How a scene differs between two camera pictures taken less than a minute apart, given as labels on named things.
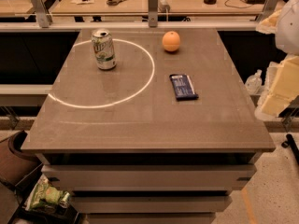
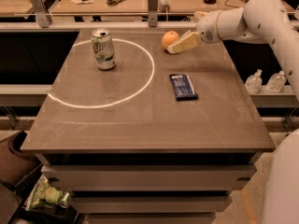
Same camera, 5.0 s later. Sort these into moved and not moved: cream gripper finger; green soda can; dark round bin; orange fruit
Moved: cream gripper finger
Not moved: orange fruit; green soda can; dark round bin
